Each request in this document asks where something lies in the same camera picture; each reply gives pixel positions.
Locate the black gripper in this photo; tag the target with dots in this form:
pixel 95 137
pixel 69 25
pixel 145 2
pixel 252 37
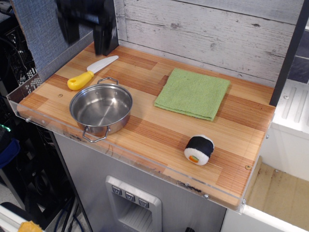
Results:
pixel 72 12

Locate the yellow handled toy knife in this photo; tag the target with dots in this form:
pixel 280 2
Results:
pixel 76 83

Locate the stainless steel pot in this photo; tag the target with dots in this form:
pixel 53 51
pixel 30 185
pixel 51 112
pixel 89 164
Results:
pixel 101 109

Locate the blue fabric panel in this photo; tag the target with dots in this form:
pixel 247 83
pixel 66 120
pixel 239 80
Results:
pixel 39 23

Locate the green folded cloth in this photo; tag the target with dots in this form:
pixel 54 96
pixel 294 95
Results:
pixel 192 94

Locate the clear acrylic table guard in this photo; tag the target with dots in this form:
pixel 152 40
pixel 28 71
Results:
pixel 154 139

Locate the plush sushi roll toy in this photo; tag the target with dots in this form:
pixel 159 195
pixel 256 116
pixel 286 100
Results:
pixel 199 149

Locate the silver dispenser panel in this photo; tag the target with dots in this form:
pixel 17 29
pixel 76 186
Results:
pixel 134 209

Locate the white side cabinet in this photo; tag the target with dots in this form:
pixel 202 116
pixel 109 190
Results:
pixel 278 193

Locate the black vertical post left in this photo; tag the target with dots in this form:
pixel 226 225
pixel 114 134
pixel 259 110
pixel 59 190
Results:
pixel 107 19

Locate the black vertical post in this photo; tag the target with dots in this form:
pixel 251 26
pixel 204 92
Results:
pixel 107 19
pixel 291 52

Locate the black vertical post right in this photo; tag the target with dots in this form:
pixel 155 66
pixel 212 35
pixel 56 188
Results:
pixel 291 52

